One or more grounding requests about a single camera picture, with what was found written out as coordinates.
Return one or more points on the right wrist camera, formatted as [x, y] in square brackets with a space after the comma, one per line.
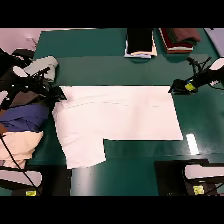
[193, 63]

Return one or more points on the maroon garment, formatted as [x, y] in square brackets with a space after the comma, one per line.
[186, 34]

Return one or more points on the white T-shirt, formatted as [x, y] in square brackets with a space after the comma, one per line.
[120, 113]

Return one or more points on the blue garment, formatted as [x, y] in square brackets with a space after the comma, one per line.
[25, 117]

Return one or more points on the black garment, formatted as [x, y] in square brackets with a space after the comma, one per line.
[139, 40]

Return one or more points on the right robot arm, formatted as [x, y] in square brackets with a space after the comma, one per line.
[216, 64]

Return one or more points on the grey garment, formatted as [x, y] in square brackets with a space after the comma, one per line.
[43, 63]

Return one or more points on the brown garment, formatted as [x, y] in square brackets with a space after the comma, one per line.
[26, 98]

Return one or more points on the cream garment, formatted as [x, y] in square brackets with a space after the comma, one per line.
[20, 145]

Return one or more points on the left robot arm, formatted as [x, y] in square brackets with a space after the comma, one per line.
[20, 71]

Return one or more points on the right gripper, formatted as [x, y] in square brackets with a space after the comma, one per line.
[184, 86]

